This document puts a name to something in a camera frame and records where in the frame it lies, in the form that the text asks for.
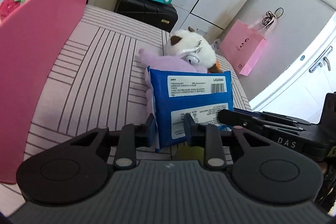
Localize black suitcase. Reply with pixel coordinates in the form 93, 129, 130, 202
115, 0, 179, 32

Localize blue wet wipes packet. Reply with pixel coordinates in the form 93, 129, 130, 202
146, 66, 235, 153

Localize olive green plush toy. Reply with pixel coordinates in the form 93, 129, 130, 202
172, 144, 208, 161

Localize black hair ties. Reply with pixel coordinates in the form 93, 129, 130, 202
262, 7, 284, 26

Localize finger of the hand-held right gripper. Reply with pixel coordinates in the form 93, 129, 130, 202
217, 109, 265, 133
234, 108, 311, 127

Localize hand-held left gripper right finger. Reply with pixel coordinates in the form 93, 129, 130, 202
184, 114, 265, 171

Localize pink paper gift bag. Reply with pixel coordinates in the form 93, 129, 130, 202
219, 15, 277, 76

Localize purple plush toy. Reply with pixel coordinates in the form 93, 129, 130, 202
138, 48, 208, 114

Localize clear plastic bag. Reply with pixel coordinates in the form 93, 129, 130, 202
196, 27, 222, 51

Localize red strawberry plush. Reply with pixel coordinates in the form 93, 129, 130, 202
0, 0, 27, 22

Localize white brown cat plush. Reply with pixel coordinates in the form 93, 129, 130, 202
164, 27, 221, 73

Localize pink storage box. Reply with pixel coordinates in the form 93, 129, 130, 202
0, 0, 100, 185

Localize silver door handle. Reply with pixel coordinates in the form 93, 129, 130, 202
309, 46, 333, 73

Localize striped bed sheet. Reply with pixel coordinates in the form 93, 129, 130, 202
24, 5, 254, 161

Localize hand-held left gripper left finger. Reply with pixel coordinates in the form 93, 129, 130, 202
70, 114, 158, 171

